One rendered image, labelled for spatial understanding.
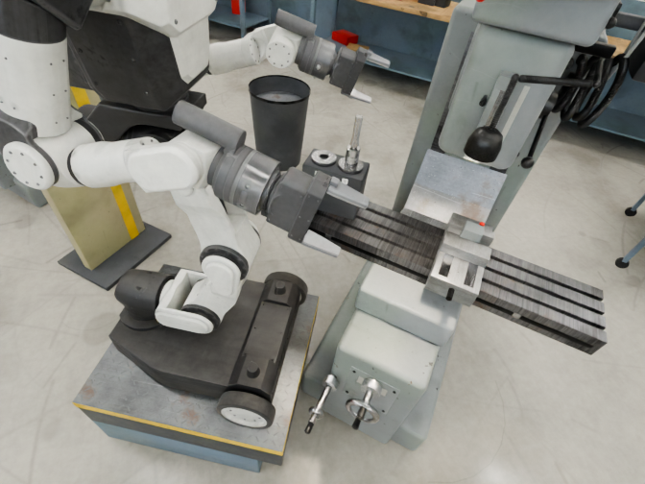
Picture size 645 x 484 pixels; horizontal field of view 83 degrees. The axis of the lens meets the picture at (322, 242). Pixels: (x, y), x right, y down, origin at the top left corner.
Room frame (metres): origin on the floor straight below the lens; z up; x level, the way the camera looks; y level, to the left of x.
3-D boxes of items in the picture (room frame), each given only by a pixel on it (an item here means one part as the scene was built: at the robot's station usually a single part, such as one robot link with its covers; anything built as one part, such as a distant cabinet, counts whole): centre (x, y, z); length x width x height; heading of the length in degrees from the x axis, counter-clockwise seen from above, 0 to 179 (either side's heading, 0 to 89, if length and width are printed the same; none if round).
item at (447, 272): (0.89, -0.48, 0.96); 0.35 x 0.15 x 0.11; 160
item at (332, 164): (1.12, -0.01, 1.01); 0.22 x 0.12 x 0.20; 77
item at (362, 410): (0.49, -0.22, 0.61); 0.16 x 0.12 x 0.12; 159
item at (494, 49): (0.96, -0.40, 1.47); 0.21 x 0.19 x 0.32; 69
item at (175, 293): (0.73, 0.43, 0.68); 0.21 x 0.20 x 0.13; 85
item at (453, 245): (0.87, -0.47, 1.00); 0.15 x 0.06 x 0.04; 70
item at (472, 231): (0.92, -0.49, 1.02); 0.06 x 0.05 x 0.06; 70
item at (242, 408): (0.44, 0.18, 0.50); 0.20 x 0.05 x 0.20; 85
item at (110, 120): (0.73, 0.45, 1.37); 0.28 x 0.13 x 0.18; 85
